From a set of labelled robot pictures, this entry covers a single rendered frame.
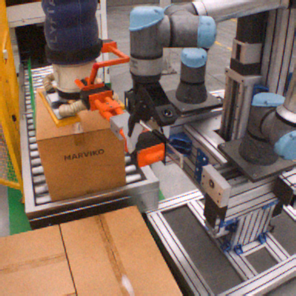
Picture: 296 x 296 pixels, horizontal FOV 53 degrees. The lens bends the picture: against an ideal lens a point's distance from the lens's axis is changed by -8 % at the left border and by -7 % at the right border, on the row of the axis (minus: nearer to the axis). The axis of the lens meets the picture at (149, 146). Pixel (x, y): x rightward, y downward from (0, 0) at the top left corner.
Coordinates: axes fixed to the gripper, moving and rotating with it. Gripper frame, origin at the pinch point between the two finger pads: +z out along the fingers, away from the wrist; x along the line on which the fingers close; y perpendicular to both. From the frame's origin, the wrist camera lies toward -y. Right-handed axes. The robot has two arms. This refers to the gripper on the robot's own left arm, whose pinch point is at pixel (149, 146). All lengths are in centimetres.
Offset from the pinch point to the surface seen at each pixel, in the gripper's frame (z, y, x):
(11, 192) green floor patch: 123, 150, 44
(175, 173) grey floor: 122, 108, -87
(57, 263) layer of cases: 68, 26, 31
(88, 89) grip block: -1.3, 39.1, 2.7
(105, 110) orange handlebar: -1.0, 22.3, 3.2
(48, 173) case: 47, 62, 20
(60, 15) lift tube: -26, 52, 7
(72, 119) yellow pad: 11.5, 44.1, 8.4
